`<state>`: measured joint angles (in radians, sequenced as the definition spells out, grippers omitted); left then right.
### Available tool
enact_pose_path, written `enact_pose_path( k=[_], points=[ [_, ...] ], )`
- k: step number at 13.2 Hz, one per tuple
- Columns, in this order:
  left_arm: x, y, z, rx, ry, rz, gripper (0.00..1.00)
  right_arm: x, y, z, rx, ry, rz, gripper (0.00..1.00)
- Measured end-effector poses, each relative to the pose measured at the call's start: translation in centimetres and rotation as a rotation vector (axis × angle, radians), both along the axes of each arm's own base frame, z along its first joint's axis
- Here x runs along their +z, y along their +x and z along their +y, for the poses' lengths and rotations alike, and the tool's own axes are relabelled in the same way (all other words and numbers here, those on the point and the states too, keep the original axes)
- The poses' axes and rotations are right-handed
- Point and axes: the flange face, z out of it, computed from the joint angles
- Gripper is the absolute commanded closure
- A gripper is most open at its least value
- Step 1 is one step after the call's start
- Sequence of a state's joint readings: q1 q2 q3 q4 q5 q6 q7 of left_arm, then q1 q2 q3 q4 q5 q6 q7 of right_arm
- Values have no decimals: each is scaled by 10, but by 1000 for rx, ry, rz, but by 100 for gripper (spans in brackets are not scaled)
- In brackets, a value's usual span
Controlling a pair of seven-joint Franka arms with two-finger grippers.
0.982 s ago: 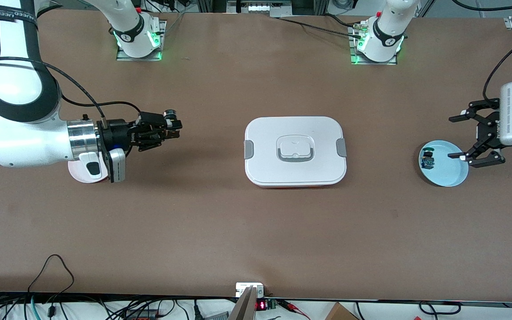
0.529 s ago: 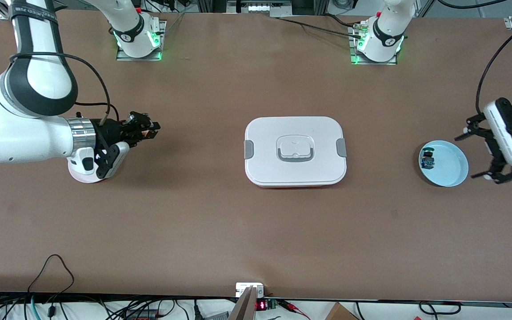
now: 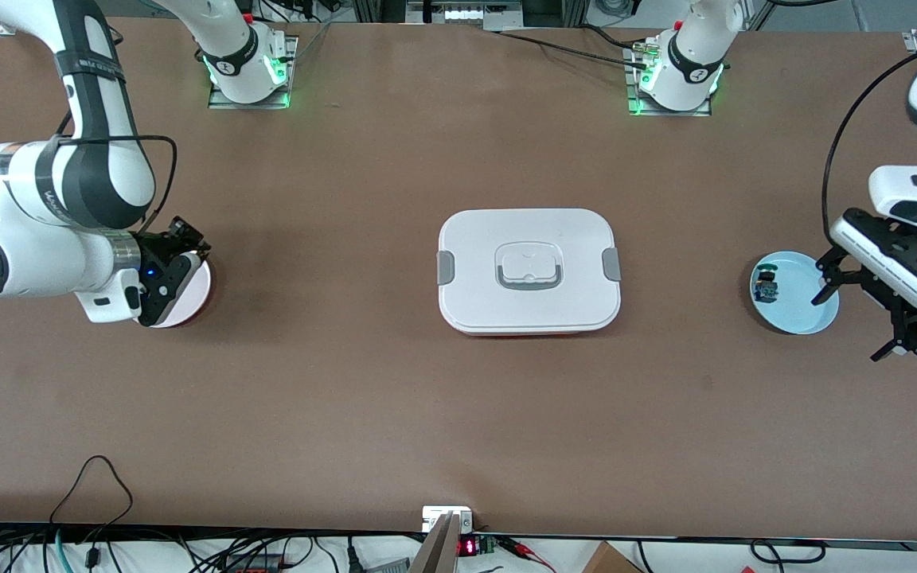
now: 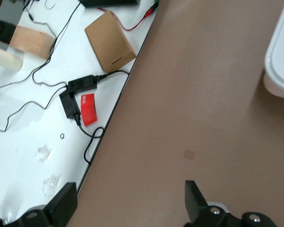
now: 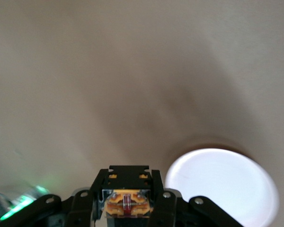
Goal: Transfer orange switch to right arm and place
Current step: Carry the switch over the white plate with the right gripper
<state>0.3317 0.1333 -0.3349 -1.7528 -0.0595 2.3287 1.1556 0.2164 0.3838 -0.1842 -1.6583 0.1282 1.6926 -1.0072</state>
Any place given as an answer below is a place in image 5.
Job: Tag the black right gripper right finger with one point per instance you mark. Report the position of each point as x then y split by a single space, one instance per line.
168 210

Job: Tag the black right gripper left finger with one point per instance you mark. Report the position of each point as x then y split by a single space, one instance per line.
80 210

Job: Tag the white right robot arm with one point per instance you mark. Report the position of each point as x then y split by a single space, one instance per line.
19 203

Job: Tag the pink round plate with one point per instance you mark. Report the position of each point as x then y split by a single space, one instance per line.
222 179

